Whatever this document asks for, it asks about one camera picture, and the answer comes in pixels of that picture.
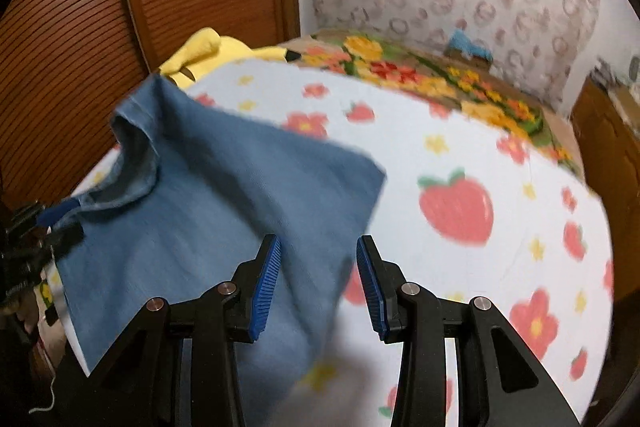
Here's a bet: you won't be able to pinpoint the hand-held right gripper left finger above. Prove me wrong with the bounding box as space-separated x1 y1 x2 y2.
60 234 283 427

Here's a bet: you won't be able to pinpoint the wooden louvered wardrobe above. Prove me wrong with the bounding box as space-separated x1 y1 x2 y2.
0 0 301 218

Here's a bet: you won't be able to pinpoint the yellow plush toy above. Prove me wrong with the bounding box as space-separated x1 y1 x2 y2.
159 28 301 90

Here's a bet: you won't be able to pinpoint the white strawberry print blanket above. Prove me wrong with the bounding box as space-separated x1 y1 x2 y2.
30 57 616 427

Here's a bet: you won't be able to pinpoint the wooden sideboard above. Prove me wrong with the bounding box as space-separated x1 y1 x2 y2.
570 77 640 303

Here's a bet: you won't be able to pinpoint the yellow flower print blanket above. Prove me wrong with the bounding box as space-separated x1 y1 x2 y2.
277 29 586 180

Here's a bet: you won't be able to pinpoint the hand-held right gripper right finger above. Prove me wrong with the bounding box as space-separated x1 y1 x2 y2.
356 235 583 427

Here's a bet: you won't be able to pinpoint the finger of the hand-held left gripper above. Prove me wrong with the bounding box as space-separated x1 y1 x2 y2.
45 223 84 254
37 199 82 226

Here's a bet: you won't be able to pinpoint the blue denim pants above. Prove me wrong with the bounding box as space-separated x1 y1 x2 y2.
50 74 387 427

